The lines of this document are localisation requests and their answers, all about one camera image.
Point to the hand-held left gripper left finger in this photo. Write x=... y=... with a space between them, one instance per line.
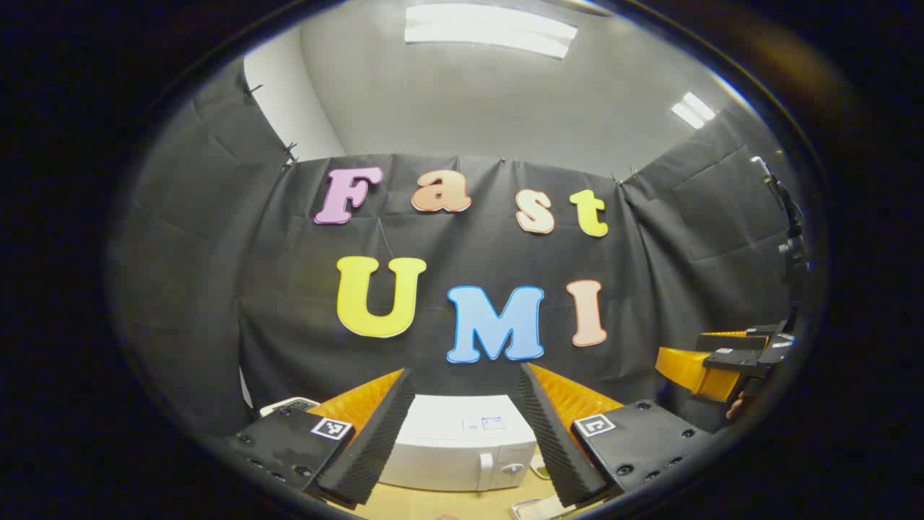
x=375 y=433

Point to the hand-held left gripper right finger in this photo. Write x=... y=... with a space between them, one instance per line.
x=552 y=440

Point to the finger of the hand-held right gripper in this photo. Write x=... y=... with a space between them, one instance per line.
x=682 y=365
x=729 y=341

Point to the white microwave oven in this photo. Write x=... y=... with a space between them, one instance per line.
x=455 y=448

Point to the white toaster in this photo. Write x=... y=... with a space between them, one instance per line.
x=289 y=404

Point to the black stand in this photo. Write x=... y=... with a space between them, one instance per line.
x=790 y=224

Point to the black backdrop cloth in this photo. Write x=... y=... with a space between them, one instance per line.
x=469 y=260

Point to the small double ceiling light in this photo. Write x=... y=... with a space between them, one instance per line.
x=693 y=110

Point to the long ceiling light panel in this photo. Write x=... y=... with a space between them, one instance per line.
x=491 y=29

